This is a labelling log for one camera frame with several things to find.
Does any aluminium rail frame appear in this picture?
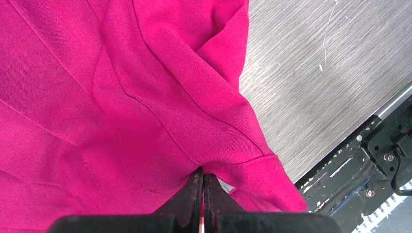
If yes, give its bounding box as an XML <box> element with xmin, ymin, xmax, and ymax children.
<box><xmin>374</xmin><ymin>81</ymin><xmax>412</xmax><ymax>120</ymax></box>

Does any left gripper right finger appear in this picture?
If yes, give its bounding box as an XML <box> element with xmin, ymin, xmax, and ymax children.
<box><xmin>203</xmin><ymin>174</ymin><xmax>245</xmax><ymax>233</ymax></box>

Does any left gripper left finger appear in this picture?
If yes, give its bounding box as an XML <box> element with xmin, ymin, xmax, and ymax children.
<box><xmin>154</xmin><ymin>168</ymin><xmax>203</xmax><ymax>233</ymax></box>

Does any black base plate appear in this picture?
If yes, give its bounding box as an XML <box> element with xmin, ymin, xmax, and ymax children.
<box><xmin>295</xmin><ymin>98</ymin><xmax>412</xmax><ymax>233</ymax></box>

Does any magenta skirt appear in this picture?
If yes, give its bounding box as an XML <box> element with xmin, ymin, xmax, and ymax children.
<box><xmin>0</xmin><ymin>0</ymin><xmax>307</xmax><ymax>233</ymax></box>

